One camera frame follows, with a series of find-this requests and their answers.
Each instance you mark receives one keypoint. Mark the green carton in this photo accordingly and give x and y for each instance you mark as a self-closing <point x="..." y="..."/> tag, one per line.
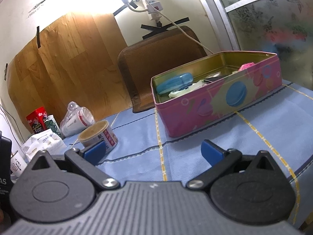
<point x="52" y="124"/>

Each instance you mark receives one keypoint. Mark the black box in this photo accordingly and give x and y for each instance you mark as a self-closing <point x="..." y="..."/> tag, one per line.
<point x="5" y="156"/>

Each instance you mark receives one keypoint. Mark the floral frosted glass door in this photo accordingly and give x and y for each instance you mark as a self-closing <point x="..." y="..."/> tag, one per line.
<point x="269" y="17"/>

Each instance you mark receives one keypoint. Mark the red box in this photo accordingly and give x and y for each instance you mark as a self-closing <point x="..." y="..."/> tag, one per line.
<point x="36" y="120"/>

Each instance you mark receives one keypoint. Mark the brown chair back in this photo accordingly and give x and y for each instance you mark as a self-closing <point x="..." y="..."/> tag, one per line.
<point x="146" y="61"/>

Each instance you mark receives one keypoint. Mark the white mug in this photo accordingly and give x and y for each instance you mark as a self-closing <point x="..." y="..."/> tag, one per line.
<point x="17" y="165"/>

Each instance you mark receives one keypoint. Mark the plastic bag of cups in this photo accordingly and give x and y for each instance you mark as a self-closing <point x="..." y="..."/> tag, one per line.
<point x="75" y="121"/>

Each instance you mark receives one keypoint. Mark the white tissue pack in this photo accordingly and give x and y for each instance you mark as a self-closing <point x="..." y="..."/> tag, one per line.
<point x="44" y="139"/>

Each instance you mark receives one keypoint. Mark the pink tin box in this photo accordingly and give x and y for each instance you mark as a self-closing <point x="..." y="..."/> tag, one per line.
<point x="220" y="107"/>

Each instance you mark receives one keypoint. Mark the blue tablecloth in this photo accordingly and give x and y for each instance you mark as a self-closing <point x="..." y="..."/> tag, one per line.
<point x="146" y="132"/>

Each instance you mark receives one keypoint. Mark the wood-grain wall panel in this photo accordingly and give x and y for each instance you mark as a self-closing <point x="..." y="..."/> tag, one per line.
<point x="73" y="66"/>

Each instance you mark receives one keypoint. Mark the round tin can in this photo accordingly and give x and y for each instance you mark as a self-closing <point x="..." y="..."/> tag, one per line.
<point x="107" y="137"/>

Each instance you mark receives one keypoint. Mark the blue plastic case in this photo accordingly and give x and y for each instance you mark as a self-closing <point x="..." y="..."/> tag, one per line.
<point x="173" y="82"/>

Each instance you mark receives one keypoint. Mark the black tape strip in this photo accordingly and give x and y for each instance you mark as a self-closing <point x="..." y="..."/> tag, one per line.
<point x="6" y="72"/>
<point x="38" y="38"/>

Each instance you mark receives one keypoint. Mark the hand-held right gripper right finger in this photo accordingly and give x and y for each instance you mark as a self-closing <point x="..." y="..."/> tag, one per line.
<point x="211" y="151"/>

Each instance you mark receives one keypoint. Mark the white power strip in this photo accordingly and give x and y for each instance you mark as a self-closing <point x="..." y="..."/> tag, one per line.
<point x="151" y="2"/>

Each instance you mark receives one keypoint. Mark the pink cloth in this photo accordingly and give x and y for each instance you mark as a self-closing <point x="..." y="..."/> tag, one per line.
<point x="247" y="66"/>

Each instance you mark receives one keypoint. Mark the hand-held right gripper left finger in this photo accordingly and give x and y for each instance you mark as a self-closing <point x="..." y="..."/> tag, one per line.
<point x="94" y="150"/>

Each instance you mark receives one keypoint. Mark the black tape cross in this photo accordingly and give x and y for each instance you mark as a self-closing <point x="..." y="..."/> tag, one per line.
<point x="134" y="5"/>
<point x="150" y="27"/>

